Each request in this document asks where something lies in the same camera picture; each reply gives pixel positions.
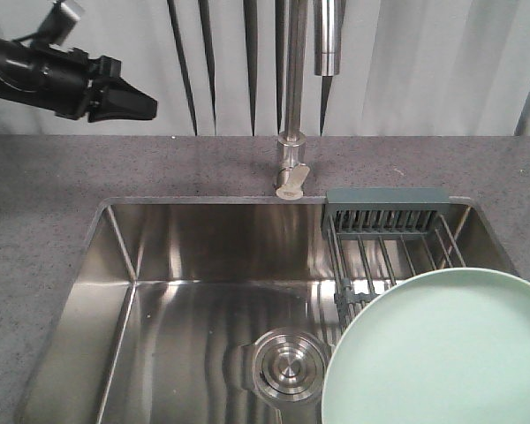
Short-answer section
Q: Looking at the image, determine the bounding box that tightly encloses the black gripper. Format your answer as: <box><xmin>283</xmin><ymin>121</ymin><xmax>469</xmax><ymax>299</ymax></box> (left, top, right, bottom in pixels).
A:
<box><xmin>29</xmin><ymin>43</ymin><xmax>158</xmax><ymax>123</ymax></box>

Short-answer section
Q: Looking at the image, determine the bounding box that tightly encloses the stainless steel faucet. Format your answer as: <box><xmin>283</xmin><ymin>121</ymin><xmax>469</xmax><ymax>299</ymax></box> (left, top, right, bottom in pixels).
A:
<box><xmin>275</xmin><ymin>1</ymin><xmax>345</xmax><ymax>201</ymax></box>

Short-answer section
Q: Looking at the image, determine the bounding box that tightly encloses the light green round plate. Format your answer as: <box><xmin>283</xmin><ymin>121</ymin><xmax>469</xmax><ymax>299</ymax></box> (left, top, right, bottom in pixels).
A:
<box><xmin>322</xmin><ymin>268</ymin><xmax>530</xmax><ymax>423</ymax></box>

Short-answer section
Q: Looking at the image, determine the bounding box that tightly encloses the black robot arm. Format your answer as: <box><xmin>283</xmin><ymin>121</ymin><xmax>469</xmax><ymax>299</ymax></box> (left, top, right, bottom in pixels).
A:
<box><xmin>0</xmin><ymin>39</ymin><xmax>158</xmax><ymax>123</ymax></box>

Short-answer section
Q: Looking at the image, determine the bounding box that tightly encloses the grey sink dish rack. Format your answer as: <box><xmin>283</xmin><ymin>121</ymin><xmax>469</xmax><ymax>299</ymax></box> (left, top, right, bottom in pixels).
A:
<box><xmin>322</xmin><ymin>187</ymin><xmax>466</xmax><ymax>329</ymax></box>

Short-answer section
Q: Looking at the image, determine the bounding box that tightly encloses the stainless steel sink basin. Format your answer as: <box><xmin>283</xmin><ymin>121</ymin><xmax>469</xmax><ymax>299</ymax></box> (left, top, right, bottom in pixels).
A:
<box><xmin>17</xmin><ymin>197</ymin><xmax>514</xmax><ymax>423</ymax></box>

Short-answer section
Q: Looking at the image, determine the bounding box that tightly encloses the white pleated curtain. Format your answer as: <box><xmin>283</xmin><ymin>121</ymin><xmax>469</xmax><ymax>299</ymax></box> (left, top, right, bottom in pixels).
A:
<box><xmin>0</xmin><ymin>1</ymin><xmax>530</xmax><ymax>136</ymax></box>

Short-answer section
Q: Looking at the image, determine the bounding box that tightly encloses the steel sink drain strainer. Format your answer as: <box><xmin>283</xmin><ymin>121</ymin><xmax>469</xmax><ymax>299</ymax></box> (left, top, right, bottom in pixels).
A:
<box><xmin>237</xmin><ymin>327</ymin><xmax>330</xmax><ymax>404</ymax></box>

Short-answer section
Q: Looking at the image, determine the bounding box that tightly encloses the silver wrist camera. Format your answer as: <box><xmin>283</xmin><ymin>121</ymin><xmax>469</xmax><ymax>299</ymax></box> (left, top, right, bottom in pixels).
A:
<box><xmin>35</xmin><ymin>0</ymin><xmax>85</xmax><ymax>46</ymax></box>

